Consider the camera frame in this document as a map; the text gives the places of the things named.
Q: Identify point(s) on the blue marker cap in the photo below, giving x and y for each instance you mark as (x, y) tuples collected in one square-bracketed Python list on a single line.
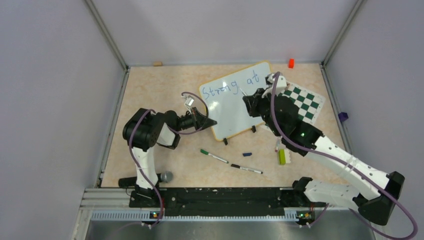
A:
[(247, 154)]

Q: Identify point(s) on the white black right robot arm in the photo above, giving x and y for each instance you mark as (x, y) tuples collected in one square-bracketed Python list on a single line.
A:
[(369, 191)]

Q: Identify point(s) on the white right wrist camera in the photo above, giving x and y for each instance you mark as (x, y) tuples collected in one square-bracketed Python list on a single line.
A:
[(276, 81)]

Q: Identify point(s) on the green white toy brick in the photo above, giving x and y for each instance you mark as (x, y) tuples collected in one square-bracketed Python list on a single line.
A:
[(284, 157)]

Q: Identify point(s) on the green white chess mat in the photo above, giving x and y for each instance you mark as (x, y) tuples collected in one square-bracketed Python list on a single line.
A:
[(310, 103)]

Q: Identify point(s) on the black capped marker pen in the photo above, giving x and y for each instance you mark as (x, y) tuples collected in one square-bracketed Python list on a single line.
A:
[(246, 168)]

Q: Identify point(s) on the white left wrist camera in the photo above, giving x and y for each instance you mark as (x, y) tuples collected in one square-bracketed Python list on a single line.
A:
[(188, 101)]

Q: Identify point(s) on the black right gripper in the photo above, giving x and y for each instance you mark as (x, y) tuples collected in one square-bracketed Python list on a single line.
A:
[(253, 101)]

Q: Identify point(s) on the purple small object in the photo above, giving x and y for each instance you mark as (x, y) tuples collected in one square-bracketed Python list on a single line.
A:
[(343, 116)]

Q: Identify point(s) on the small wooden block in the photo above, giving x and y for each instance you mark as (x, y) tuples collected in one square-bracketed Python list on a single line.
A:
[(157, 64)]

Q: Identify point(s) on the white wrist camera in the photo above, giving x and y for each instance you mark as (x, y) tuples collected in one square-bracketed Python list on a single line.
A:
[(188, 101), (276, 81)]

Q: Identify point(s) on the yellow framed whiteboard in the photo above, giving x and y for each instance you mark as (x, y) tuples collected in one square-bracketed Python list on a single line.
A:
[(224, 99)]

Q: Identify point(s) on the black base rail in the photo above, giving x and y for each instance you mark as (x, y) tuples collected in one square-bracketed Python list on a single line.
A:
[(218, 202)]

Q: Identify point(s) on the green capped marker pen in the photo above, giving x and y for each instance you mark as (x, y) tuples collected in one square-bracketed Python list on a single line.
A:
[(214, 156)]

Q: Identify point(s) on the orange red small block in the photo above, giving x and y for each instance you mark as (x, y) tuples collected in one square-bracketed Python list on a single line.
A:
[(291, 63)]

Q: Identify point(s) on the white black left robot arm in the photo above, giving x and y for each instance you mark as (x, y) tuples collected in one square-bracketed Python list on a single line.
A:
[(147, 129)]

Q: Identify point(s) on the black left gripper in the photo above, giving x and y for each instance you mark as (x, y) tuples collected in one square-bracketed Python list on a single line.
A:
[(200, 122)]

